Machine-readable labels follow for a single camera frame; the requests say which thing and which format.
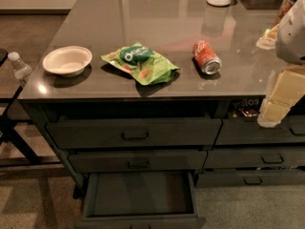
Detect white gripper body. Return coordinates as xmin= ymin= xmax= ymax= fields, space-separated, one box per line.
xmin=257 ymin=64 xmax=305 ymax=128

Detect clear plastic water bottle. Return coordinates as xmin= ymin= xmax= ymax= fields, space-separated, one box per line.
xmin=8 ymin=52 xmax=32 ymax=87

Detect black side table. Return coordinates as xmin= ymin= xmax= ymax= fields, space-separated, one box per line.
xmin=0 ymin=48 xmax=61 ymax=169

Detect red soda can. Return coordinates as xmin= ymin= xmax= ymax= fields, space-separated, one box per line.
xmin=193 ymin=40 xmax=222 ymax=75

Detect white paper bowl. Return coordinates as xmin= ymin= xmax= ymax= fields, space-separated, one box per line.
xmin=42 ymin=46 xmax=92 ymax=77

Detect snack packets in drawer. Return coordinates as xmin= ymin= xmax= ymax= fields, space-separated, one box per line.
xmin=231 ymin=98 xmax=261 ymax=117

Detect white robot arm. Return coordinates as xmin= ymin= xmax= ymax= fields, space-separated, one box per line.
xmin=257 ymin=0 xmax=305 ymax=128

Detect dark cabinet frame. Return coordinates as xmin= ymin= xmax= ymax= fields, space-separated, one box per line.
xmin=23 ymin=96 xmax=305 ymax=188

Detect green snack bag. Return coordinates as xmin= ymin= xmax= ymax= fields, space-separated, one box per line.
xmin=101 ymin=43 xmax=179 ymax=86

